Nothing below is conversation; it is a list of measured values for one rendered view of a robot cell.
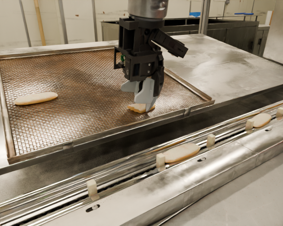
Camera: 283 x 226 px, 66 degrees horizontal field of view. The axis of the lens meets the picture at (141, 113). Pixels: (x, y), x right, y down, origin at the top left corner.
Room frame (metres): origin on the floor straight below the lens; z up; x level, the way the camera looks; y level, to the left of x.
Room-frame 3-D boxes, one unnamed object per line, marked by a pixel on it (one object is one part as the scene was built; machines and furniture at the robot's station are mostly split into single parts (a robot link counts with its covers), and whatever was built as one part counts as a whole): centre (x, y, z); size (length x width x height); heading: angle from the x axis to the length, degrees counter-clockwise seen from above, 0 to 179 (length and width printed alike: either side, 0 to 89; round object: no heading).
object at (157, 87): (0.47, -0.03, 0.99); 0.05 x 0.02 x 0.09; 35
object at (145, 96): (0.46, -0.01, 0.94); 0.06 x 0.03 x 0.09; 125
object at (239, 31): (3.16, -0.54, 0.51); 1.93 x 1.05 x 1.02; 121
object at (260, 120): (0.52, -0.32, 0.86); 0.10 x 0.04 x 0.01; 132
